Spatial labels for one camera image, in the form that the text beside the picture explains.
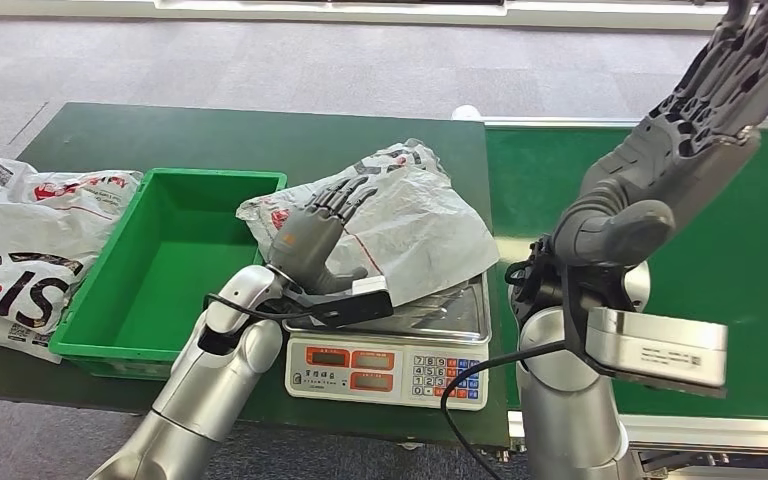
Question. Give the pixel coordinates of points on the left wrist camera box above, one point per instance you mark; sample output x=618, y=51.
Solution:
x=357, y=301

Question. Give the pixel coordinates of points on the green plastic crate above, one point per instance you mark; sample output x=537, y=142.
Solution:
x=165, y=278

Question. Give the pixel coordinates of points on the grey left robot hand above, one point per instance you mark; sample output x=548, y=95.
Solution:
x=304, y=245

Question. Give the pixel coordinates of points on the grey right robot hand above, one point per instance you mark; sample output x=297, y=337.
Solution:
x=662, y=172

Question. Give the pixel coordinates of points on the white plastic mail package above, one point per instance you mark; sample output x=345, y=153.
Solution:
x=417, y=225

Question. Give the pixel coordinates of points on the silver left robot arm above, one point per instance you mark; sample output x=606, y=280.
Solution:
x=205, y=391

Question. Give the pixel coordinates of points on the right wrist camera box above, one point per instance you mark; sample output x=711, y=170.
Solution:
x=662, y=348

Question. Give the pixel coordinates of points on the white electronic scale steel tray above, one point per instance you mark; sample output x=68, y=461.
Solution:
x=384, y=364

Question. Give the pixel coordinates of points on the green conveyor belt aluminium frame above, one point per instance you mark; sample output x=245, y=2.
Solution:
x=755, y=265

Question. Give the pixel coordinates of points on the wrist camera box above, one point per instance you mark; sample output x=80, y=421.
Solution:
x=662, y=348
x=357, y=301

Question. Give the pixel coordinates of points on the large white package black letters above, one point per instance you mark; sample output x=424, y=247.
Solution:
x=20, y=265

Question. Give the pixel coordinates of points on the white package red print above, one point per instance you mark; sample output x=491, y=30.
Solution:
x=53, y=185

